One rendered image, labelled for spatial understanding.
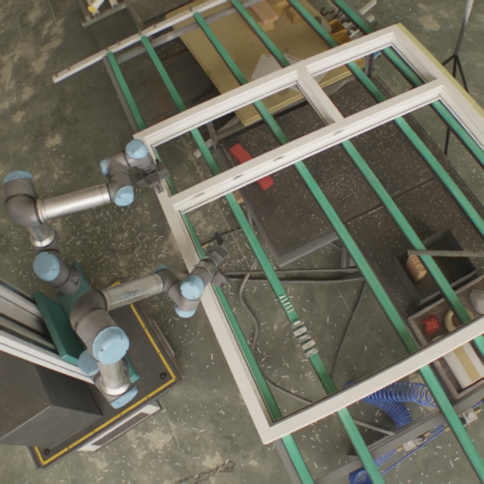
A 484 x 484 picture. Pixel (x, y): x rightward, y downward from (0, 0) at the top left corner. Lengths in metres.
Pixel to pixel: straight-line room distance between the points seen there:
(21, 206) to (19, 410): 0.87
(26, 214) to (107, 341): 0.60
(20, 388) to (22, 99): 2.88
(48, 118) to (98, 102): 0.45
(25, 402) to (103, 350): 0.76
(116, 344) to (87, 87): 2.98
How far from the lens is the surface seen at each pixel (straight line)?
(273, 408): 1.77
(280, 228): 2.27
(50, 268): 2.12
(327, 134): 2.12
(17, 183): 1.87
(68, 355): 1.99
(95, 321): 1.49
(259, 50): 2.95
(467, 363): 2.09
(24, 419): 2.14
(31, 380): 2.15
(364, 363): 2.68
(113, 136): 3.66
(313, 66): 2.43
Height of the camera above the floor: 2.62
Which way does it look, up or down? 64 degrees down
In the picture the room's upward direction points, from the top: 23 degrees counter-clockwise
